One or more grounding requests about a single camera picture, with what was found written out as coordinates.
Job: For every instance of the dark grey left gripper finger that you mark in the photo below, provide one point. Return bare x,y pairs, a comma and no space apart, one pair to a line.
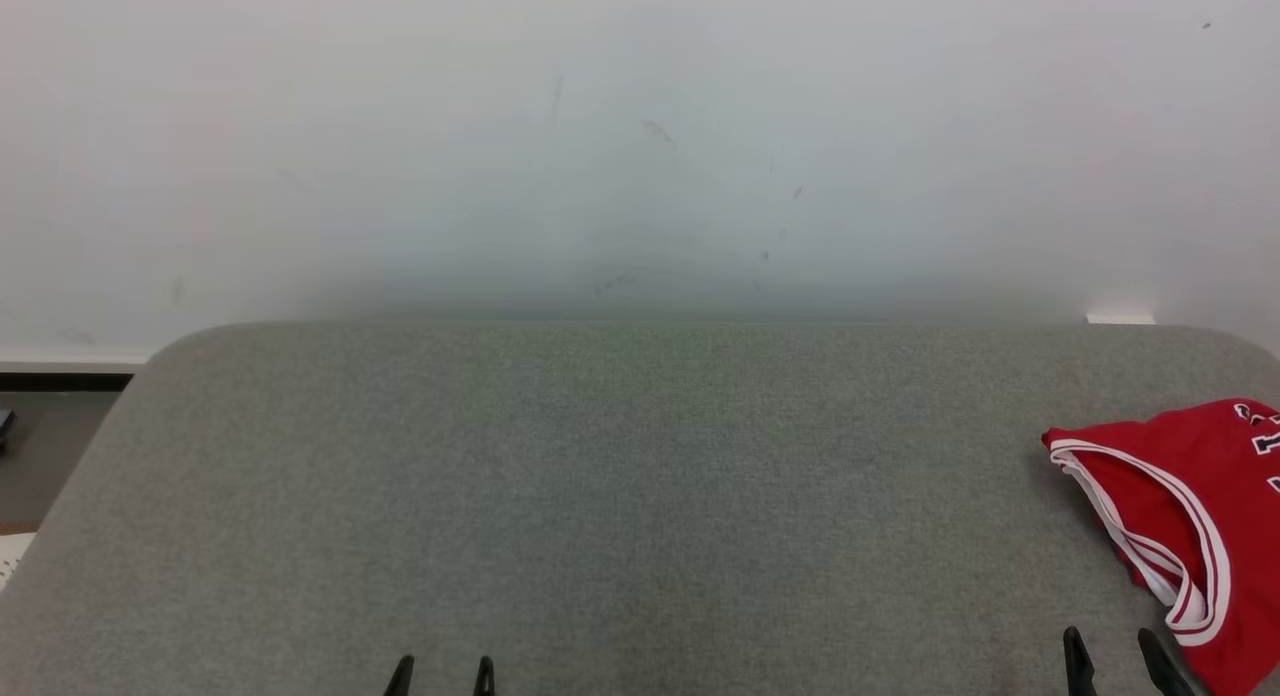
485,681
401,681

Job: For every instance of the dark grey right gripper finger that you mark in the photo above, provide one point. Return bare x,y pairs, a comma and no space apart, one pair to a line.
1078,671
1165,674

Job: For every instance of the red jersey with white sleeves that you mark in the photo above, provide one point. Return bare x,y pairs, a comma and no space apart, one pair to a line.
1150,466

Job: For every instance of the white skirting board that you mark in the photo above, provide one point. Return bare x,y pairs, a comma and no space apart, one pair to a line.
60,362
1120,320

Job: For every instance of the white perforated floor object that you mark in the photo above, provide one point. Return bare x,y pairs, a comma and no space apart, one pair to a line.
12,558

